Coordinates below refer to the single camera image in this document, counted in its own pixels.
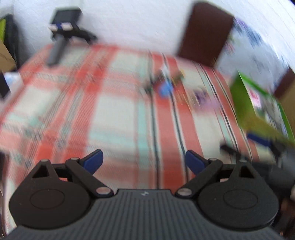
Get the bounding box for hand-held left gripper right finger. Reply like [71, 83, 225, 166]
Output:
[176, 150, 256, 199]

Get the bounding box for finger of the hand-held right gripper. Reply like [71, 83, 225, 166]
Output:
[220, 144, 254, 162]
[246, 131, 289, 149]

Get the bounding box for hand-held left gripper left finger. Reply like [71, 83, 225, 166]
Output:
[32, 149, 114, 198]

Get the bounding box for green storage box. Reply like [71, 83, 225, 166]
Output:
[229, 70, 295, 147]

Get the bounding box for plaid blanket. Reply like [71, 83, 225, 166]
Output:
[0, 44, 278, 234]

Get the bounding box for brown wooden furniture piece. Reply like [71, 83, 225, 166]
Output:
[273, 68, 295, 98]

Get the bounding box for small purple item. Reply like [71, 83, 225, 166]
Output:
[194, 90, 209, 108]

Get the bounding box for small blue item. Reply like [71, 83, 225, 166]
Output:
[159, 81, 174, 98]

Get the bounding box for floral pillow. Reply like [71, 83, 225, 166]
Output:
[218, 17, 291, 97]

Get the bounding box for small white box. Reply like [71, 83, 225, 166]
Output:
[4, 71, 24, 98]

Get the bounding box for dark brown headboard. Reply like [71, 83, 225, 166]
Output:
[177, 2, 235, 68]

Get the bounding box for cardboard box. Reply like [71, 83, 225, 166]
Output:
[0, 39, 17, 72]

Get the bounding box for black bag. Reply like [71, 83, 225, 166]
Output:
[4, 14, 21, 68]

